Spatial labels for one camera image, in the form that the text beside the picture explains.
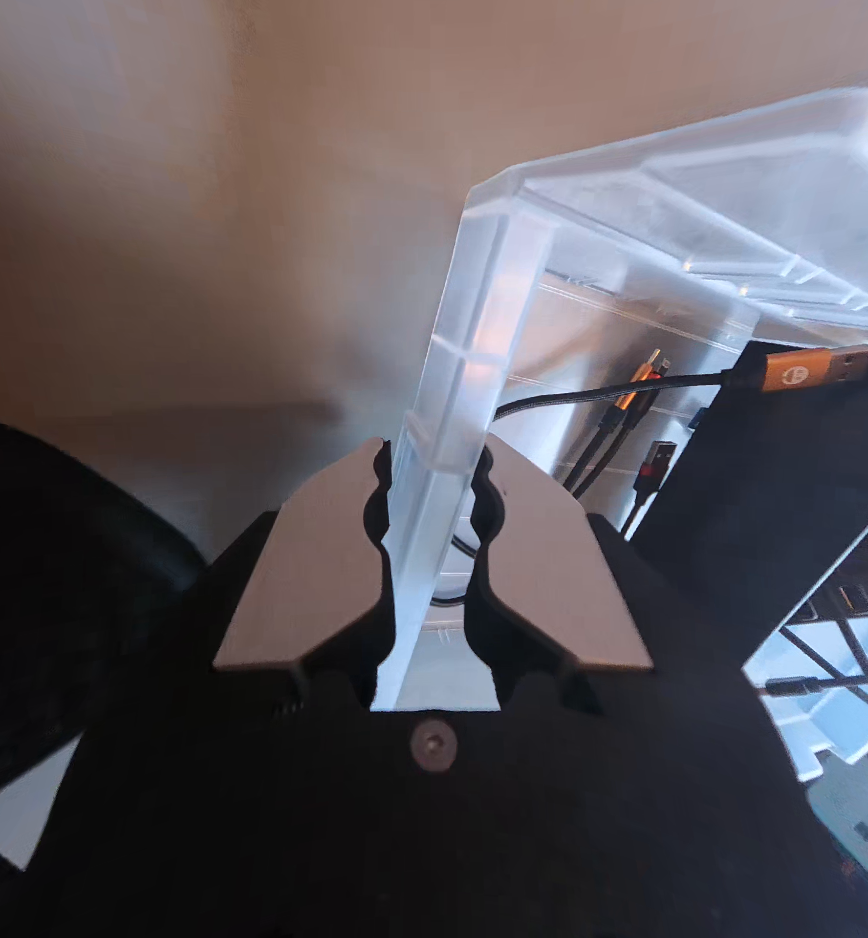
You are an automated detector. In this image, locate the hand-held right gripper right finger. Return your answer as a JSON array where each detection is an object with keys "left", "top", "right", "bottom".
[{"left": 466, "top": 436, "right": 655, "bottom": 673}]

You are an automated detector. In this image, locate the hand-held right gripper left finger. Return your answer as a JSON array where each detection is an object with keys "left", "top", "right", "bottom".
[{"left": 213, "top": 438, "right": 397, "bottom": 672}]

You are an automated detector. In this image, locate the clear plastic bin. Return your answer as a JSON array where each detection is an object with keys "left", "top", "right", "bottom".
[{"left": 369, "top": 86, "right": 868, "bottom": 781}]

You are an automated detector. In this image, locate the orange plug braided cable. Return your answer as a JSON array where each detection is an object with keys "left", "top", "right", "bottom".
[{"left": 493, "top": 342, "right": 868, "bottom": 501}]

